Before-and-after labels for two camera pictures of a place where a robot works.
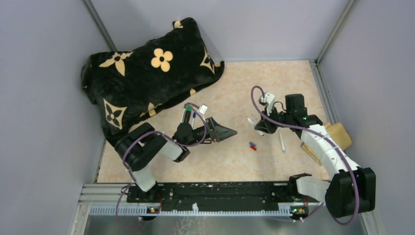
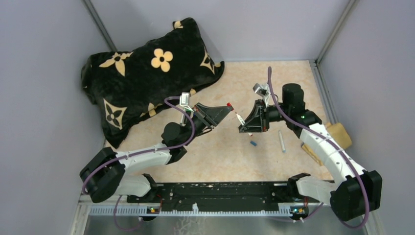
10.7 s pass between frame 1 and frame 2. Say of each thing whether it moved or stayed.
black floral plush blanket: stayed
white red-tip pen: moved
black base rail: stayed
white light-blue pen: stayed
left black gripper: moved
